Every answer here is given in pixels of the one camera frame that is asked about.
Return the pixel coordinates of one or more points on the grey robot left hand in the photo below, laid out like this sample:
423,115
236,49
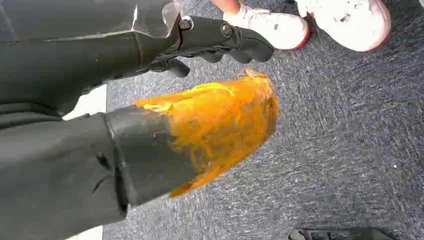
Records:
66,159

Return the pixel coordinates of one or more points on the black robot foot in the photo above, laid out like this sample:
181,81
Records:
338,234

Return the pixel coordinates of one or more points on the person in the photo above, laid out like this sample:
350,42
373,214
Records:
228,5

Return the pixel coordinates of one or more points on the white shoe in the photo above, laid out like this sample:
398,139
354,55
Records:
348,20
275,28

